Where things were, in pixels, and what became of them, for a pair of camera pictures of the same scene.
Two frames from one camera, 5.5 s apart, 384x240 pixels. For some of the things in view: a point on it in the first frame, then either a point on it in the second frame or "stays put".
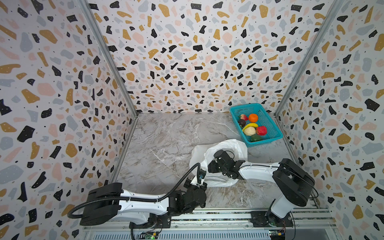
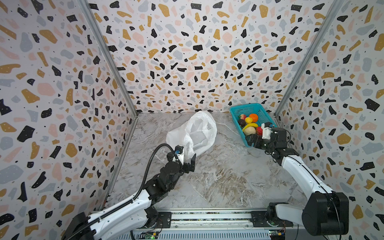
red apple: [261, 130] stays put
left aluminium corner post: [92, 18] stays put
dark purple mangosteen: [242, 122] stays put
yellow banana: [250, 124] stays put
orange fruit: [253, 117] stays put
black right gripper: [217, 159] → [261, 142]
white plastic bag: [203, 155] → [195, 134]
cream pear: [249, 131] stays put
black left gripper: [197, 186] → [186, 165]
